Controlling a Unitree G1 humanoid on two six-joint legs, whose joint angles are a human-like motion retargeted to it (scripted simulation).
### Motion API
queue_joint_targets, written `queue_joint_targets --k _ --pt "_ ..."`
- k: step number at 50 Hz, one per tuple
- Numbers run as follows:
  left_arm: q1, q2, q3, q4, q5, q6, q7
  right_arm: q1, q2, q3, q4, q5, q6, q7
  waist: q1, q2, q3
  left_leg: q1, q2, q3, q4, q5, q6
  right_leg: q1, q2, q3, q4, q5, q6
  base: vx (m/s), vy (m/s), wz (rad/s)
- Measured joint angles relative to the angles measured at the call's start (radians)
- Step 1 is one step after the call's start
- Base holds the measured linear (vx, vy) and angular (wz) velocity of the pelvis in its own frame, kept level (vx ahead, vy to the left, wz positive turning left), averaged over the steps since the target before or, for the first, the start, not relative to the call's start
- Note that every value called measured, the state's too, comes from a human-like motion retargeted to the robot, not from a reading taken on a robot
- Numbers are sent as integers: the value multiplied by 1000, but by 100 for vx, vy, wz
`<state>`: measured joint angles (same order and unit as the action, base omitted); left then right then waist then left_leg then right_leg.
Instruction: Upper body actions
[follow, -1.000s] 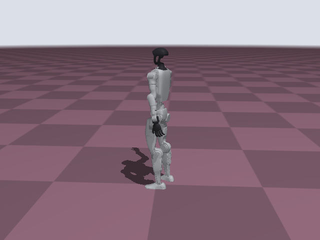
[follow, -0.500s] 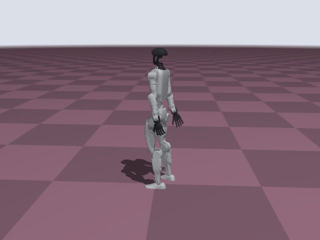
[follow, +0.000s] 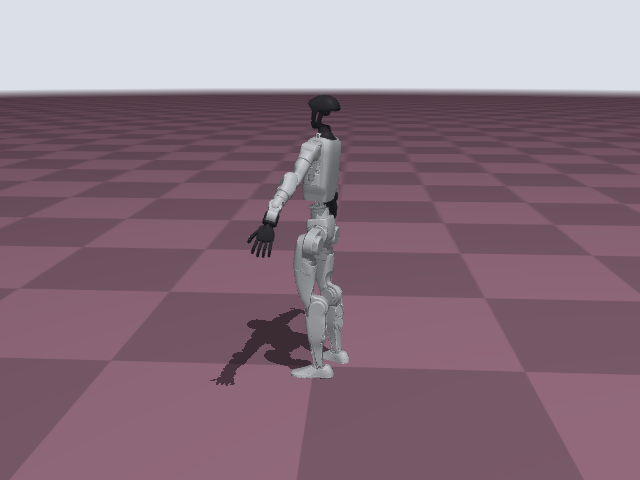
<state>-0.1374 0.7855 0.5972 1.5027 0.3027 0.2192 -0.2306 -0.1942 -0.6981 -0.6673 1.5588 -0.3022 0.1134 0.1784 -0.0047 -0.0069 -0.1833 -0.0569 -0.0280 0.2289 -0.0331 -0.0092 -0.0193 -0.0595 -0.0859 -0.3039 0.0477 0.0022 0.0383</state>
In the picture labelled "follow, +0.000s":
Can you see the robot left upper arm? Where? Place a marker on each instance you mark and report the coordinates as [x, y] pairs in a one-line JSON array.
[[309, 152]]

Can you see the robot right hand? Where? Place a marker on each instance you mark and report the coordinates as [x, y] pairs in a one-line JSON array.
[[333, 205]]

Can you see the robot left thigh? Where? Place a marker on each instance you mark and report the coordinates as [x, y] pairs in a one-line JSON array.
[[305, 266]]

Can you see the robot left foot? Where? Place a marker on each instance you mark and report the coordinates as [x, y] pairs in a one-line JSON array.
[[309, 372]]

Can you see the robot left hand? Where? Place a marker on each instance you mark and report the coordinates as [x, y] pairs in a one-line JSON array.
[[265, 234]]

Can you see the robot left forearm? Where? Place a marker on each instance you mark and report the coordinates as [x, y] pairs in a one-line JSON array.
[[282, 195]]

